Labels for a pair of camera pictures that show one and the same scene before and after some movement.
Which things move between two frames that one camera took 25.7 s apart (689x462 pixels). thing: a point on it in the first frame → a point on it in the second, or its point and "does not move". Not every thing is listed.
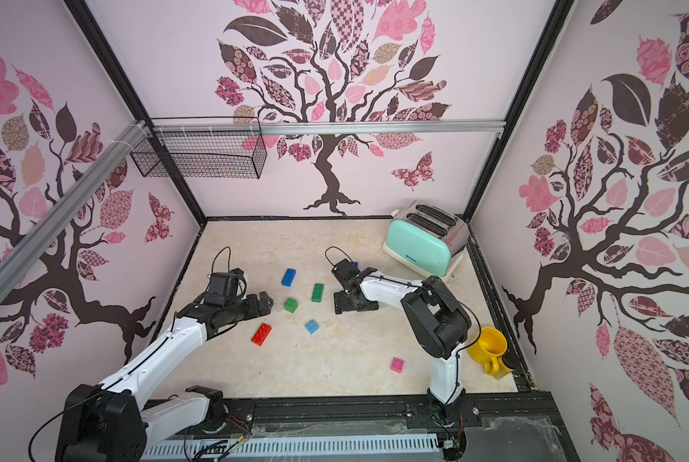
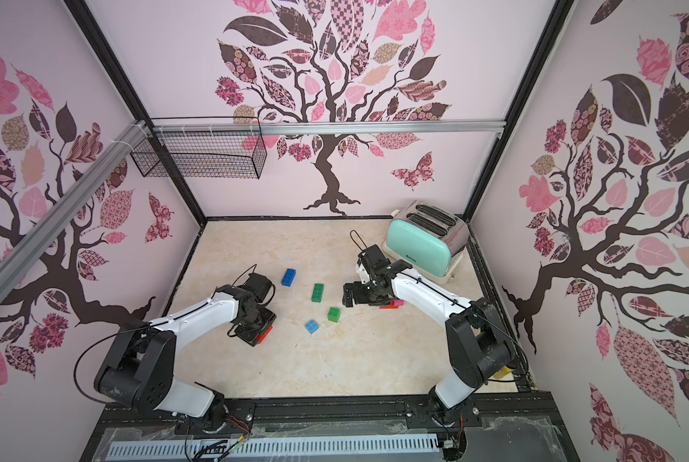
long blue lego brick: (289, 277) does not move
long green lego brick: (318, 292) does not move
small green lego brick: (291, 304) → (334, 315)
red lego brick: (261, 334) does not move
